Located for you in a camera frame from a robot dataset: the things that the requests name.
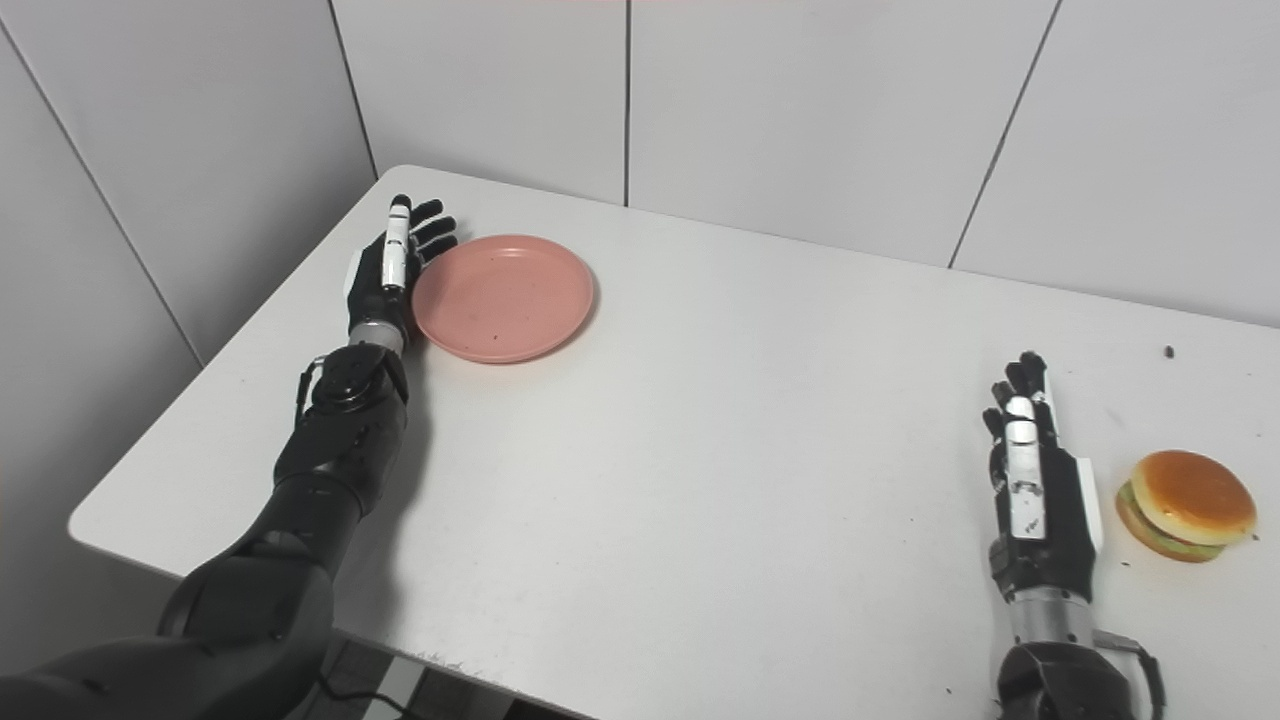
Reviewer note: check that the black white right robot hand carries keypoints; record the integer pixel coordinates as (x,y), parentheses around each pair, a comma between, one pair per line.
(1065,520)

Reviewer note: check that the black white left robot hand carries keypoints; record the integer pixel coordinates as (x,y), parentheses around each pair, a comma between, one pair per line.
(368,290)

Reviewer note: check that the toy hamburger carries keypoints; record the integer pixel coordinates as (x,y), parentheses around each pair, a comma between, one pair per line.
(1190,495)

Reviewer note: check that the pink round plate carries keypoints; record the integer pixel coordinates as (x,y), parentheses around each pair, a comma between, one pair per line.
(500,300)

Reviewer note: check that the white table leg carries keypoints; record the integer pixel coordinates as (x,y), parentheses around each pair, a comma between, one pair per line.
(400,690)

